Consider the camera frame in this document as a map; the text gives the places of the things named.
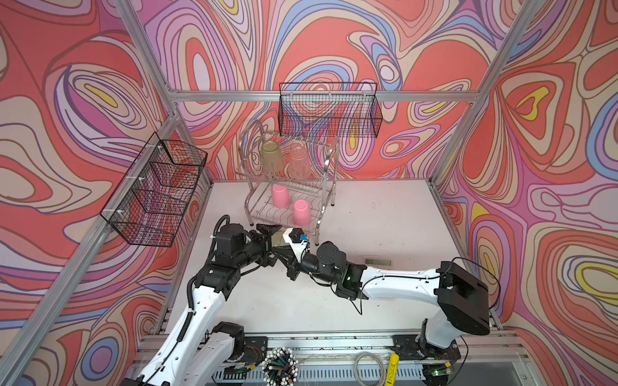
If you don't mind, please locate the black wire basket back wall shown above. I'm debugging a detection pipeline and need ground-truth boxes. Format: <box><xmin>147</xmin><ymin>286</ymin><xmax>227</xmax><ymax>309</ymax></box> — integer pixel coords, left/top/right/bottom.
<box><xmin>278</xmin><ymin>80</ymin><xmax>383</xmax><ymax>139</ymax></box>

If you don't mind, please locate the clear pink cup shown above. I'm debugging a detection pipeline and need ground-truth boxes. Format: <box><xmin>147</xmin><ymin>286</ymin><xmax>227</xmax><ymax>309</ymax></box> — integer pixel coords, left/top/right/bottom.
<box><xmin>288</xmin><ymin>144</ymin><xmax>312</xmax><ymax>180</ymax></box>

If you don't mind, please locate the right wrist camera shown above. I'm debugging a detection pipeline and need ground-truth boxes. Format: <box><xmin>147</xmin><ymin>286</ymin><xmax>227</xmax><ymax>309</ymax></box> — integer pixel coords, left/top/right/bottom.
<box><xmin>283</xmin><ymin>228</ymin><xmax>309</xmax><ymax>263</ymax></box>

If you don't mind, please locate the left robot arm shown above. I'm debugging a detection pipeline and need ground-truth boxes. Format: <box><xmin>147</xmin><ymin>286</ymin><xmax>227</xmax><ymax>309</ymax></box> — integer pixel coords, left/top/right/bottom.
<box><xmin>121</xmin><ymin>215</ymin><xmax>282</xmax><ymax>385</ymax></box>

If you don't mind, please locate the green translucent cup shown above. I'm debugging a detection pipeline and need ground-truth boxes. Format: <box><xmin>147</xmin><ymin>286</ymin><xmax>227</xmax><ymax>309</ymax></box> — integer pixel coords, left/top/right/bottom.
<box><xmin>270</xmin><ymin>229</ymin><xmax>287</xmax><ymax>249</ymax></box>
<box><xmin>261</xmin><ymin>141</ymin><xmax>285</xmax><ymax>175</ymax></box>

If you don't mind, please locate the black wire basket wall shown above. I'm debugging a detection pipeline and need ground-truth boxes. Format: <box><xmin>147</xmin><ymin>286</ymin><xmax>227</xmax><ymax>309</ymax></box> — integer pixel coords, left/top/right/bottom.
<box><xmin>278</xmin><ymin>80</ymin><xmax>383</xmax><ymax>139</ymax></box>
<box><xmin>100</xmin><ymin>133</ymin><xmax>208</xmax><ymax>248</ymax></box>

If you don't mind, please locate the grey coiled cable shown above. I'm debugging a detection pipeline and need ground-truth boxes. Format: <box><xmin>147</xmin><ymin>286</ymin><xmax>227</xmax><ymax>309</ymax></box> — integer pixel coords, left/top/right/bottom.
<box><xmin>353</xmin><ymin>351</ymin><xmax>387</xmax><ymax>386</ymax></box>

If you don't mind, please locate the opaque pink cup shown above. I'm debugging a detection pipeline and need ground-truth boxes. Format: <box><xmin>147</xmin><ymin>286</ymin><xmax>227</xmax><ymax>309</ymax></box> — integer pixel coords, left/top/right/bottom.
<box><xmin>293</xmin><ymin>199</ymin><xmax>312</xmax><ymax>228</ymax></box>
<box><xmin>271</xmin><ymin>184</ymin><xmax>291</xmax><ymax>209</ymax></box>

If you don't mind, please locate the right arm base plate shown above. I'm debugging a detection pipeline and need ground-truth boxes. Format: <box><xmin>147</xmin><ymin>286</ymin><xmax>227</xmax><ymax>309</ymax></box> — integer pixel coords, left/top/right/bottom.
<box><xmin>388</xmin><ymin>335</ymin><xmax>462</xmax><ymax>362</ymax></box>

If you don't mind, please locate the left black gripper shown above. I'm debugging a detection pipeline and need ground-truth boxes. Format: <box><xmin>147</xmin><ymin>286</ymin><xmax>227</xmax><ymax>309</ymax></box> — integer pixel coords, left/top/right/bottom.
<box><xmin>231</xmin><ymin>224</ymin><xmax>282</xmax><ymax>271</ymax></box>

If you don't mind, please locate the black wire basket left wall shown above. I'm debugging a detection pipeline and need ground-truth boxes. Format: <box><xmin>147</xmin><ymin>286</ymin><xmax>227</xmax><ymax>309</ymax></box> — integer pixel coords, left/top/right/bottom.
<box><xmin>100</xmin><ymin>133</ymin><xmax>208</xmax><ymax>248</ymax></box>

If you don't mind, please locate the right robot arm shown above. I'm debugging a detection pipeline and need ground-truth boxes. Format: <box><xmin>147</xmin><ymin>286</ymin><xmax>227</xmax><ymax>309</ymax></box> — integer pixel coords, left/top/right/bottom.
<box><xmin>272</xmin><ymin>241</ymin><xmax>490</xmax><ymax>351</ymax></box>

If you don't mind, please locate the bundle of coloured cables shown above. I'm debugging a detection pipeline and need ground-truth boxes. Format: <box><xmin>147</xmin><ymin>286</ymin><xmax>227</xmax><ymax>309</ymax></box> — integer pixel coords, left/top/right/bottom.
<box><xmin>261</xmin><ymin>346</ymin><xmax>300</xmax><ymax>386</ymax></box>

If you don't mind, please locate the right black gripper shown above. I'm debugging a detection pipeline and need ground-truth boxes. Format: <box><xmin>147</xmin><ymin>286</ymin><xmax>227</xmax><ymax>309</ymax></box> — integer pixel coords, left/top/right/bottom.
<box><xmin>270</xmin><ymin>245</ymin><xmax>337</xmax><ymax>285</ymax></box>

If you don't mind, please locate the yellow marker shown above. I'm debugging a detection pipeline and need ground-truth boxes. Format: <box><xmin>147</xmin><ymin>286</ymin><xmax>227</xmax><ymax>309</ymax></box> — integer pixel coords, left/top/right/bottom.
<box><xmin>385</xmin><ymin>353</ymin><xmax>399</xmax><ymax>386</ymax></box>

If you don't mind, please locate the pink calculator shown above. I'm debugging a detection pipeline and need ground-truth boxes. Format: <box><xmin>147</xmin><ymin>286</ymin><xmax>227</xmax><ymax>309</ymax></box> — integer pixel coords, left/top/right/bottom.
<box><xmin>365</xmin><ymin>258</ymin><xmax>392</xmax><ymax>267</ymax></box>

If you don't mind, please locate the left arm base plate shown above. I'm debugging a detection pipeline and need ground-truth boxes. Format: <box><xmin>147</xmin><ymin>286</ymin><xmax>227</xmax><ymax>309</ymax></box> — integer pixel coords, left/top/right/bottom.
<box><xmin>227</xmin><ymin>337</ymin><xmax>267</xmax><ymax>363</ymax></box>

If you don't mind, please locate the steel two-tier dish rack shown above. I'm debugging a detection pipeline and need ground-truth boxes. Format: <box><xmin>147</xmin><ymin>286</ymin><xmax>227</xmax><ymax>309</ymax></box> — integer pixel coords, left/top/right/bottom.
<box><xmin>236</xmin><ymin>120</ymin><xmax>340</xmax><ymax>244</ymax></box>

